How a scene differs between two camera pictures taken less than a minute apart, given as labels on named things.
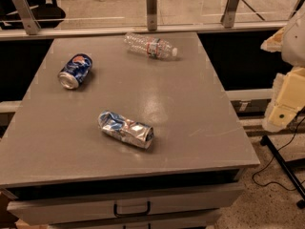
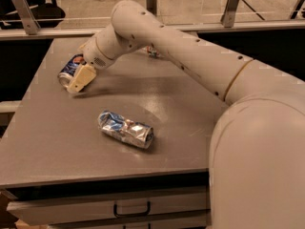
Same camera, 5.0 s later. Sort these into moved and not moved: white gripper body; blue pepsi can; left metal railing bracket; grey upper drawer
Moved: white gripper body
Not moved: blue pepsi can; left metal railing bracket; grey upper drawer
